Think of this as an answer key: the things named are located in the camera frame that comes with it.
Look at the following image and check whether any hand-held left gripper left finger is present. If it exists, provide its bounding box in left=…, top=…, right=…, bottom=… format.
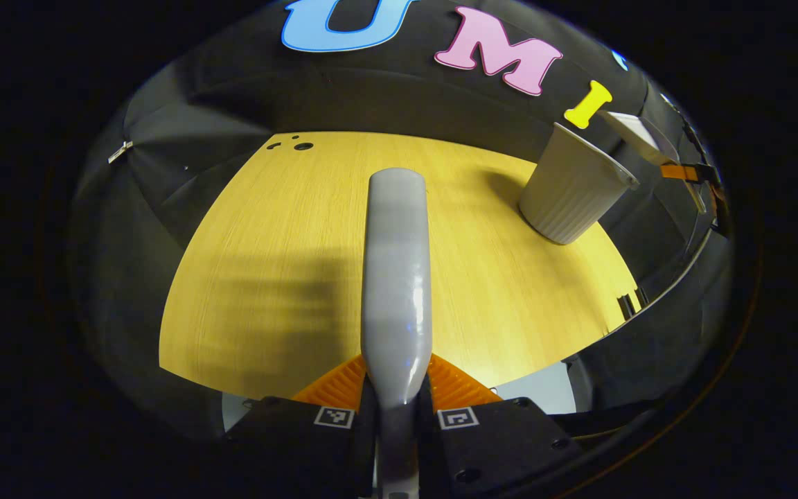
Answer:
left=226, top=353, right=375, bottom=499

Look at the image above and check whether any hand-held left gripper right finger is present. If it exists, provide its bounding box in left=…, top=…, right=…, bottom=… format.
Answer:
left=418, top=353, right=583, bottom=499

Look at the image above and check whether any white ribbed garbage bin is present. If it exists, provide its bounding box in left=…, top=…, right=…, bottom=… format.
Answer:
left=518, top=123, right=641, bottom=245

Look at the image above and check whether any wooden desktop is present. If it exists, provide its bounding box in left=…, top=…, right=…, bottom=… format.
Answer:
left=159, top=130, right=642, bottom=401

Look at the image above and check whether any black backdrop cloth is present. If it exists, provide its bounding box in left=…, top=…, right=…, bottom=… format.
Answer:
left=66, top=0, right=736, bottom=444

